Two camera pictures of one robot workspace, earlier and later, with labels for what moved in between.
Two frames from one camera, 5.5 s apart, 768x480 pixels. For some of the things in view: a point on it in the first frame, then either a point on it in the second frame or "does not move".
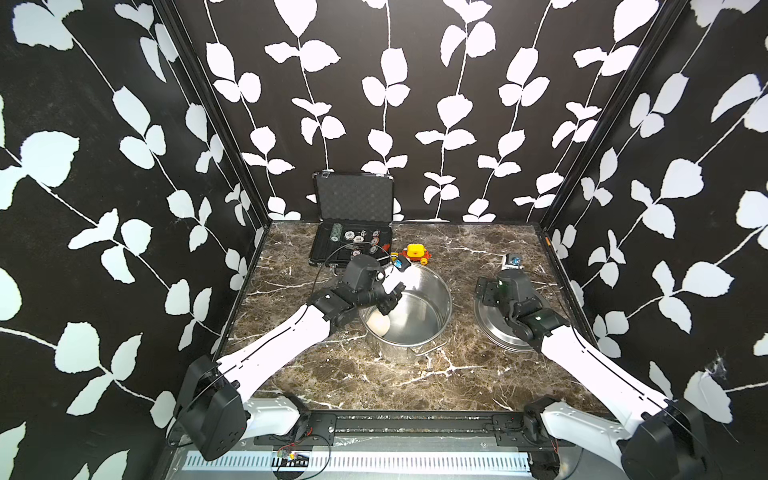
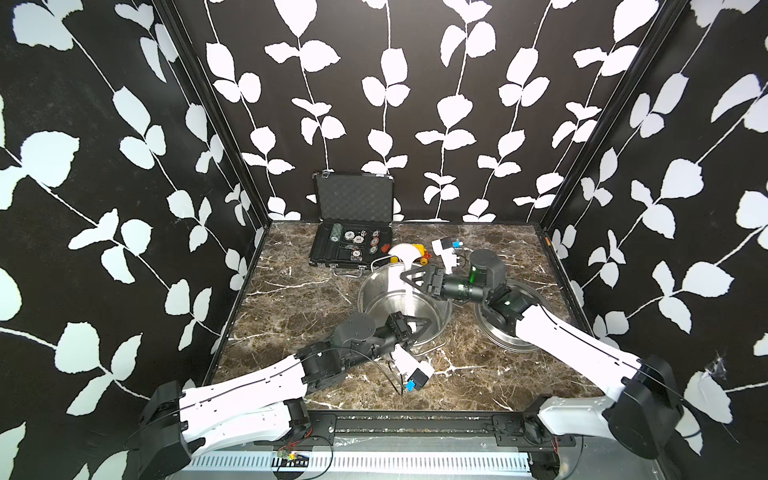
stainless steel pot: x=419 y=320 does not move
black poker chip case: x=355 y=211 does not move
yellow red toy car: x=416 y=252 does not move
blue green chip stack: x=336 y=231 does not move
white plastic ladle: x=379 y=322 -> x=408 y=253
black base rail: x=412 y=430 does not move
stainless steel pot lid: x=499 y=329 does not move
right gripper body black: x=493 y=295 -> x=456 y=289
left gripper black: x=390 y=300 -> x=396 y=324
